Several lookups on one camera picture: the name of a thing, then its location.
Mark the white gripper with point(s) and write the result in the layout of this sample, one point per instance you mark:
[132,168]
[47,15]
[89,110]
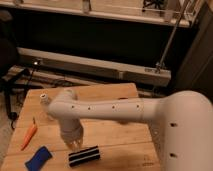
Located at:
[71,131]

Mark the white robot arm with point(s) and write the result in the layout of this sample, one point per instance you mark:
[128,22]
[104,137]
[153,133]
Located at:
[188,118]

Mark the black white striped cloth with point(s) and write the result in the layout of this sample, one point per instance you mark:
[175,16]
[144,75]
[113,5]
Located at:
[83,156]

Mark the blue sponge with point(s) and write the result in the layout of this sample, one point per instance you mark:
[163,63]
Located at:
[41,156]

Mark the orange toy carrot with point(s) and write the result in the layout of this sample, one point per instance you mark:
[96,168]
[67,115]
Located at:
[29,134]

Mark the clear plastic bottle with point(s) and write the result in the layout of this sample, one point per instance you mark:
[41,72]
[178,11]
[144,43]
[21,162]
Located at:
[44,99]

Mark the black office chair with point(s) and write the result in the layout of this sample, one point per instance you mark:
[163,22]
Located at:
[9,57]

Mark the metal pole stand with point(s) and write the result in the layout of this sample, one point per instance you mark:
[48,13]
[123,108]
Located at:
[160,64]

